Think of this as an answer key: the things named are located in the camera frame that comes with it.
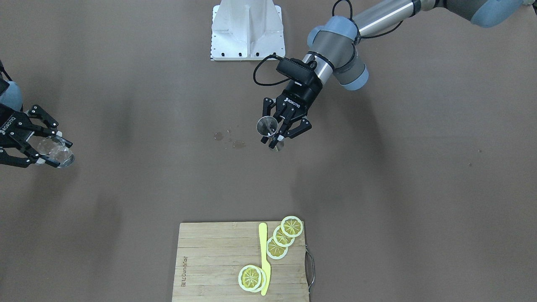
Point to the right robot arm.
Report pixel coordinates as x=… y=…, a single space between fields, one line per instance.
x=31 y=136

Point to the lemon slice under top slice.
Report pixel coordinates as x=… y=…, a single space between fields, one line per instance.
x=263 y=280

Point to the lemon slice row upper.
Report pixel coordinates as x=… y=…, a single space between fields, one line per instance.
x=274 y=250

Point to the clear glass cup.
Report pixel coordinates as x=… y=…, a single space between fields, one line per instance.
x=56 y=152

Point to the lemon slice row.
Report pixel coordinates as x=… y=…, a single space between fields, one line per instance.
x=274 y=250
x=281 y=239
x=292 y=226

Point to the steel jigger measuring cup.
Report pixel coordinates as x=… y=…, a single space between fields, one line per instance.
x=267 y=127

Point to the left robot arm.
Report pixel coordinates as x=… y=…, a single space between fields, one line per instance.
x=332 y=52

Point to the lemon slice row middle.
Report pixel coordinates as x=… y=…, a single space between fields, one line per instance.
x=281 y=239

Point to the lemon slice row lower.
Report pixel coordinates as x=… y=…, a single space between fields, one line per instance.
x=292 y=226

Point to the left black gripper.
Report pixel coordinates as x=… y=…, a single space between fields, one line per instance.
x=303 y=97

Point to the white metal base plate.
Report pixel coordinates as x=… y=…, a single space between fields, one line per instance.
x=246 y=30

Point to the yellow plastic knife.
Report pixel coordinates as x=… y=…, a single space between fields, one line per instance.
x=265 y=265

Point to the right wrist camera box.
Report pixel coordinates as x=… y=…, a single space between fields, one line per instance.
x=296 y=70

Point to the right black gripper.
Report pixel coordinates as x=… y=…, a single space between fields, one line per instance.
x=6 y=128

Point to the lemon slice on knife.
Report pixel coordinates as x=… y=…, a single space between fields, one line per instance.
x=249 y=278

